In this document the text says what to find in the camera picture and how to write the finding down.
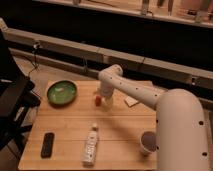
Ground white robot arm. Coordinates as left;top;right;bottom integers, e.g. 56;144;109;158
98;65;211;171

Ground white sponge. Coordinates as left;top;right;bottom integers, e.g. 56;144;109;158
124;97;138;107

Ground green bowl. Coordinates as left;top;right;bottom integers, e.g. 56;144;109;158
47;80;77;106

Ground white paper cup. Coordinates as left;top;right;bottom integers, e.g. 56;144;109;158
139;131;156;156

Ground white plastic bottle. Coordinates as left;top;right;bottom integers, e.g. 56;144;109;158
82;123;99;167

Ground black remote control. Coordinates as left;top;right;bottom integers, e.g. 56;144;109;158
41;132;54;158

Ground black chair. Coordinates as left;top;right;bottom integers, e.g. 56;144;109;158
0;30;41;153

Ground black cable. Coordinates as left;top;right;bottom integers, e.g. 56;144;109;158
27;40;42;79

